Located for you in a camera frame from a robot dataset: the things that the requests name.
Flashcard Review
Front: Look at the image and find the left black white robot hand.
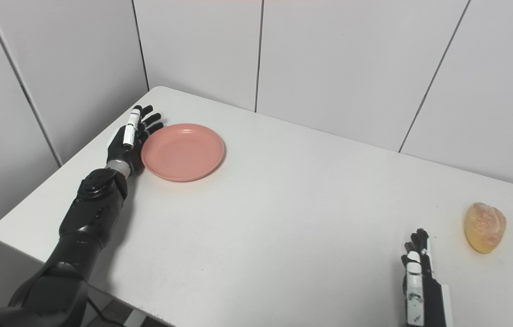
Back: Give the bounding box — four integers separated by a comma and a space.
106, 105, 165, 176

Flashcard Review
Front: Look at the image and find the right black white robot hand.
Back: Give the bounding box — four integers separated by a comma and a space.
401, 228, 454, 327

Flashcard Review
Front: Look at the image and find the pink round plate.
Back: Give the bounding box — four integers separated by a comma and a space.
141, 123, 226, 183

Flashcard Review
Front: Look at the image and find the brown bread roll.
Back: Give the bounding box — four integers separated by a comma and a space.
464, 202, 507, 254

